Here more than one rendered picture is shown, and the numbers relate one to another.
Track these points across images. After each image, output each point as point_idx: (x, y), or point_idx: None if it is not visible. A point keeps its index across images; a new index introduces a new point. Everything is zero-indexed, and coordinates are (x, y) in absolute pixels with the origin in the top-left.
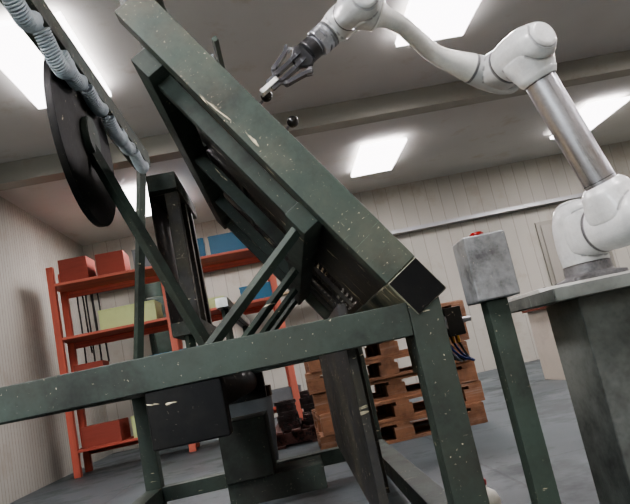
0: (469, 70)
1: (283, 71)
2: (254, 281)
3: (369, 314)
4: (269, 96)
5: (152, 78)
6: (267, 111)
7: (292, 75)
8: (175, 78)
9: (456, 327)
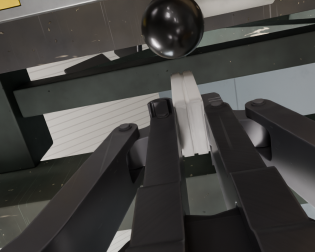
0: None
1: (181, 160)
2: None
3: None
4: (197, 46)
5: (48, 135)
6: (307, 203)
7: (253, 144)
8: (4, 89)
9: None
